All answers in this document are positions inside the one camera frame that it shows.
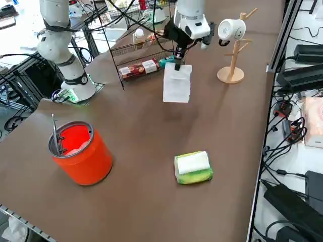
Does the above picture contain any aluminium frame post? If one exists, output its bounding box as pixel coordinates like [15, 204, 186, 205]
[266, 0, 303, 74]

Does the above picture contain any green tissue pack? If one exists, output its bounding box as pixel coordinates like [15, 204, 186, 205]
[174, 150, 214, 185]

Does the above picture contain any orange round bin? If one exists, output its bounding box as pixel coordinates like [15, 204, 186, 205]
[47, 120, 114, 186]

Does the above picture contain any amber bottle white cap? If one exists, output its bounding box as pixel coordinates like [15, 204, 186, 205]
[132, 28, 147, 50]

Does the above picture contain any red biscuit packet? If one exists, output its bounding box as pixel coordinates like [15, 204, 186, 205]
[118, 58, 161, 81]

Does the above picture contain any black cable with ferrite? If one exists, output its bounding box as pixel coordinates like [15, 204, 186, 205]
[261, 166, 307, 178]

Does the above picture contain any white mug black handle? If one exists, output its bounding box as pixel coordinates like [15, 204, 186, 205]
[217, 18, 247, 47]

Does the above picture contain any white tissue sheet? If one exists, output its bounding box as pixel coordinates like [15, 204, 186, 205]
[163, 62, 194, 103]

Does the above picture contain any grey hinged bin lid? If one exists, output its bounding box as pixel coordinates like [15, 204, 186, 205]
[51, 113, 64, 155]

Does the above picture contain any teal snack packet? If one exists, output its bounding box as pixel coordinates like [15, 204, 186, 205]
[158, 55, 176, 68]

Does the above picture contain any black equipment rack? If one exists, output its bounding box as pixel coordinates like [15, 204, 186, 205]
[0, 54, 64, 114]

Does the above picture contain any black power adapter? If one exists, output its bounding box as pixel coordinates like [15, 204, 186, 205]
[263, 183, 323, 237]
[276, 224, 323, 242]
[276, 64, 323, 91]
[294, 44, 323, 64]

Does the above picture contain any white plastic bag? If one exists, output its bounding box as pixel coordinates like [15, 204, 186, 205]
[7, 216, 30, 242]

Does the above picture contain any wrapped triangle sandwich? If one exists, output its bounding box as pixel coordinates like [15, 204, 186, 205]
[148, 30, 165, 43]

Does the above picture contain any green connector board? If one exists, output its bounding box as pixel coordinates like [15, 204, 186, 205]
[52, 88, 77, 103]

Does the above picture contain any black square box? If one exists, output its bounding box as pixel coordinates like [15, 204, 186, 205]
[305, 170, 323, 210]

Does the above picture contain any black wire shelf rack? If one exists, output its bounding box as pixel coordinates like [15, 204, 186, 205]
[97, 0, 186, 90]

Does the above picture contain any black and red plug cluster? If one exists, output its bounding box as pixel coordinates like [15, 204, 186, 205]
[281, 117, 307, 144]

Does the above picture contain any wooden mug tree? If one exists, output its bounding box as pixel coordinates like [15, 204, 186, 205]
[217, 8, 258, 84]

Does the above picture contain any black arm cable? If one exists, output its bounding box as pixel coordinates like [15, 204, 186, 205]
[44, 0, 182, 55]

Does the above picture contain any pink tissue box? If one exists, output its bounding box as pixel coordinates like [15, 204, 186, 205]
[304, 97, 323, 148]

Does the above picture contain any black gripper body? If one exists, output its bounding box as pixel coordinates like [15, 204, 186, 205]
[164, 20, 195, 48]

